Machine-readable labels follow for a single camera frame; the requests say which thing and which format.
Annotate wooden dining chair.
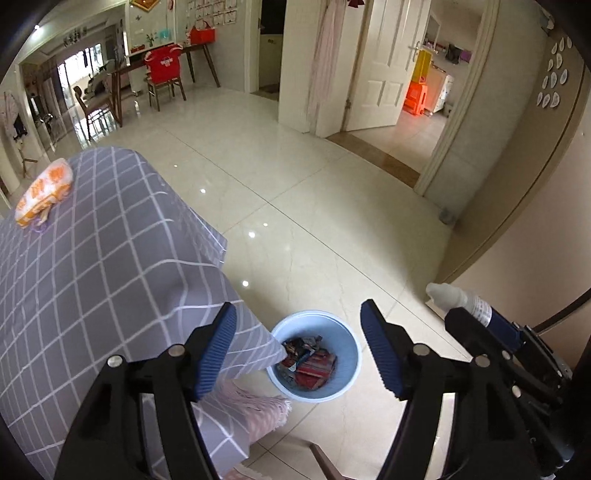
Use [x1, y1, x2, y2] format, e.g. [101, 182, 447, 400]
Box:
[73, 85, 114, 139]

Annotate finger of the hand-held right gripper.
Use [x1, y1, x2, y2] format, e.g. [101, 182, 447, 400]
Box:
[444, 307, 512, 365]

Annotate brown wooden chair leg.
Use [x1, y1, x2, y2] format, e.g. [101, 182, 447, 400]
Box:
[309, 443, 352, 480]

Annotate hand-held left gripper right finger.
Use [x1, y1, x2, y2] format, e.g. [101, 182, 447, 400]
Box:
[360, 299, 546, 480]

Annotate pink door curtain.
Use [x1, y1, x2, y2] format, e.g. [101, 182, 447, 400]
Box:
[307, 0, 347, 134]

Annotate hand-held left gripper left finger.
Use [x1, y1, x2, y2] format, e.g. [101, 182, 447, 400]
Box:
[53, 302, 238, 480]

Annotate light blue waste bin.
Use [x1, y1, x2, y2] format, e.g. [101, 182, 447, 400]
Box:
[267, 310, 362, 403]

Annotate white dropper bottle blue label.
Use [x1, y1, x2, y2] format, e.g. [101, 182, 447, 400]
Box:
[426, 282, 522, 352]

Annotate grey checked tablecloth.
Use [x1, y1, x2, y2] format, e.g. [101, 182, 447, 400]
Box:
[0, 147, 287, 480]

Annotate wooden dining table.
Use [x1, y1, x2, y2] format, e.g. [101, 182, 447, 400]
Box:
[108, 44, 221, 127]

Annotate pink fringed cloth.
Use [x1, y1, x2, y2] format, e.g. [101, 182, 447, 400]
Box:
[194, 378, 293, 480]

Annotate red shirt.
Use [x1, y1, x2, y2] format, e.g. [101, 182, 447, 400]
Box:
[145, 46, 183, 85]

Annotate white panel door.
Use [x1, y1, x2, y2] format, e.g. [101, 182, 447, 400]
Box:
[346, 0, 432, 134]

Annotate white cabinet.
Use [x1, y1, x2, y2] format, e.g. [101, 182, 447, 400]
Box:
[431, 69, 455, 114]

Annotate wooden chair with shirt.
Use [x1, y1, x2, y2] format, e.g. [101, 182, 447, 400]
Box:
[144, 46, 188, 112]

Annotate orange white plastic bag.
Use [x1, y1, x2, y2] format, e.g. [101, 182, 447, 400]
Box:
[15, 158, 75, 228]

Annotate orange plastic stool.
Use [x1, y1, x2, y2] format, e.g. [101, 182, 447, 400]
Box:
[403, 80, 430, 116]

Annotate red brown paper bag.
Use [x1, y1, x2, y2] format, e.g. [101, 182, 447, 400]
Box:
[295, 351, 338, 391]

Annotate group of wall certificates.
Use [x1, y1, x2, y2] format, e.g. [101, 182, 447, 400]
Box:
[187, 0, 238, 26]

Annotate group of white wall stickers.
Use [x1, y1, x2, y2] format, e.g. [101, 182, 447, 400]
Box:
[536, 37, 573, 109]

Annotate coat rack with clothes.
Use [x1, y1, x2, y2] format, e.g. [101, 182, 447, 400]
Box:
[2, 90, 28, 148]

